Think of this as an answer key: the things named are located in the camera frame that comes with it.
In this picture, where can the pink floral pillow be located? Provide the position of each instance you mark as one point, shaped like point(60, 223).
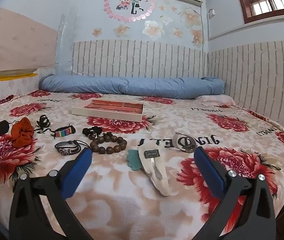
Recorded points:
point(215, 100)

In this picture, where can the cream scrunchie with black label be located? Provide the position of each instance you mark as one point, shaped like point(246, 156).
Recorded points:
point(162, 185)

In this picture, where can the yellow cloth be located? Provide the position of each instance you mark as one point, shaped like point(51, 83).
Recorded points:
point(6, 78)

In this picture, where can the pink heart wall sticker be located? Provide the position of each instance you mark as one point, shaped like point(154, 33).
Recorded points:
point(135, 3)

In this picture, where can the black beaded hair accessory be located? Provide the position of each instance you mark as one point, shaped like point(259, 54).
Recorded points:
point(94, 146)

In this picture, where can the orange scrunchie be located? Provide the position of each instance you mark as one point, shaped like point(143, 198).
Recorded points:
point(21, 132)

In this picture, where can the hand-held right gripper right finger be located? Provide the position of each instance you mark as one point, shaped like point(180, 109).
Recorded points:
point(209, 172)

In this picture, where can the rolled blue quilt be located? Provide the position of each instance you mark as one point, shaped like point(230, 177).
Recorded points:
point(132, 87)

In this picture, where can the small white wall switch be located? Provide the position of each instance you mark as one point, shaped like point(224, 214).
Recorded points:
point(211, 12)

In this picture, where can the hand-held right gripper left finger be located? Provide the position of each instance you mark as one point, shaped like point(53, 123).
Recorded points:
point(79, 170)

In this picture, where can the red floral blanket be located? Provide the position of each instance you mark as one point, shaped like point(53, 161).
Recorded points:
point(132, 205)

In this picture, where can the teal flower hair clip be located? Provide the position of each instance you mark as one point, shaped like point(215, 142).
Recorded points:
point(132, 160)

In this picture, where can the flower wall stickers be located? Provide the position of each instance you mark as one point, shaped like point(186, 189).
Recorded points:
point(153, 28)

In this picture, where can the clear plastic sheet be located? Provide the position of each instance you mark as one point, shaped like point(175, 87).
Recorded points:
point(64, 42)

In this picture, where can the cream tray with orange lining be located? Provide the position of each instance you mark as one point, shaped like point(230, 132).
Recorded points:
point(132, 118)

